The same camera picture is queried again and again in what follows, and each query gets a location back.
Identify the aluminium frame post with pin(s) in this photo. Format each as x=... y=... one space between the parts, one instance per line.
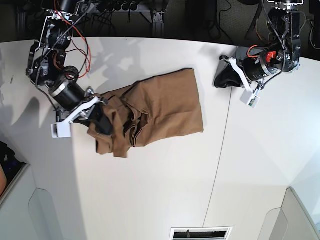
x=157 y=10

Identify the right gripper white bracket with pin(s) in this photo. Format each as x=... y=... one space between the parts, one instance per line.
x=82 y=107

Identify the brown t-shirt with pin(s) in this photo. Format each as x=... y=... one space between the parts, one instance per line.
x=150 y=110

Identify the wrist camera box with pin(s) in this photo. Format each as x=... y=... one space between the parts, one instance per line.
x=61 y=130
x=250 y=99

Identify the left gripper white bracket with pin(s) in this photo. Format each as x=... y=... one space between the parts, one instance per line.
x=225 y=76

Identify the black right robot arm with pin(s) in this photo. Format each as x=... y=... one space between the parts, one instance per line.
x=47 y=71

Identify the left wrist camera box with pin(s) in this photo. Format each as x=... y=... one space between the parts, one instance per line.
x=250 y=99

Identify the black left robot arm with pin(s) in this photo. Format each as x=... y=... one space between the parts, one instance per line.
x=261 y=64

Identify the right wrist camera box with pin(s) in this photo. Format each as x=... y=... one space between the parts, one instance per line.
x=61 y=130

